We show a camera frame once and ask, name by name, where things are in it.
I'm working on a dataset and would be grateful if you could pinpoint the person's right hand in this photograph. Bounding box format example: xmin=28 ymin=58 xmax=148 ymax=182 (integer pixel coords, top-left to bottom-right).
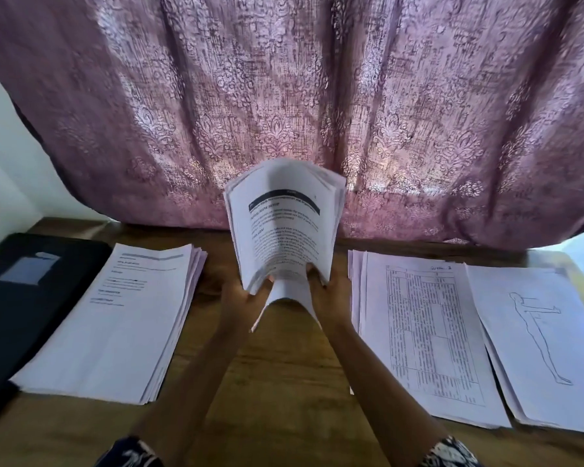
xmin=306 ymin=262 xmax=354 ymax=331

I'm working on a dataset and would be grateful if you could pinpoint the black folder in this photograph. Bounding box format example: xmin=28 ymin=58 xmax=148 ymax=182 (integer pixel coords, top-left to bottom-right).
xmin=0 ymin=232 xmax=113 ymax=429

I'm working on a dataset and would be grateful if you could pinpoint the table-print paper pile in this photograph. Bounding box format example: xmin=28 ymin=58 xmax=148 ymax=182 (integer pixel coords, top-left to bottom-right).
xmin=347 ymin=250 xmax=513 ymax=430

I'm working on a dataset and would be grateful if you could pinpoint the pink patterned curtain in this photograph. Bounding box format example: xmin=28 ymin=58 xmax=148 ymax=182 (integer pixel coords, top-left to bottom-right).
xmin=0 ymin=0 xmax=584 ymax=251

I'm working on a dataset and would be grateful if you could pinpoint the person's left hand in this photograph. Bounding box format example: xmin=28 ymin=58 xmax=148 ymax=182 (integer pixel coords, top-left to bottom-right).
xmin=216 ymin=267 xmax=274 ymax=337

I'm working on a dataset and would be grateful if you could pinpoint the person's left forearm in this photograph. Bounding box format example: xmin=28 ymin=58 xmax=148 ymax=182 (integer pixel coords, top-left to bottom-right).
xmin=136 ymin=320 xmax=252 ymax=467

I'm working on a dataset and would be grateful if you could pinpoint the person's right forearm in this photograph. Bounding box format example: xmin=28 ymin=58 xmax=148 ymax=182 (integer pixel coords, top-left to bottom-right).
xmin=321 ymin=320 xmax=449 ymax=467

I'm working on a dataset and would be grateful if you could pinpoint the stack of printed papers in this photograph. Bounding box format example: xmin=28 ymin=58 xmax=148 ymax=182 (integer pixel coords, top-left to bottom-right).
xmin=8 ymin=243 xmax=208 ymax=405

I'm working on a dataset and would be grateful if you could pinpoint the stack with dark header bar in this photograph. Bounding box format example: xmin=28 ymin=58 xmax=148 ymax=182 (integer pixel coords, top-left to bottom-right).
xmin=223 ymin=157 xmax=348 ymax=333

